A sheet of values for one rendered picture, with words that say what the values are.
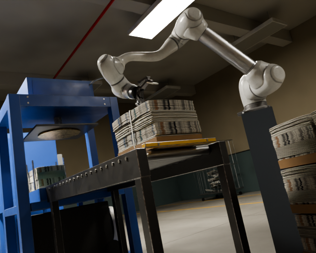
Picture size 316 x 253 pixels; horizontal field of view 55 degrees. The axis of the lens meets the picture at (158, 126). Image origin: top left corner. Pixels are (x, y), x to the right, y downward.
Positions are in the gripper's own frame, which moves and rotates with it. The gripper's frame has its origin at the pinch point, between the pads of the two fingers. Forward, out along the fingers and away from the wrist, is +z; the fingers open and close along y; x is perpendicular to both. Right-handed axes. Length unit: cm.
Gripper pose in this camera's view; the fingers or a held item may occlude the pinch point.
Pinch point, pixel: (153, 96)
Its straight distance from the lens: 160.2
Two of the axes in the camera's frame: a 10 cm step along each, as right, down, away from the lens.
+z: 5.9, 2.0, -7.8
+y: -1.0, 9.8, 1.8
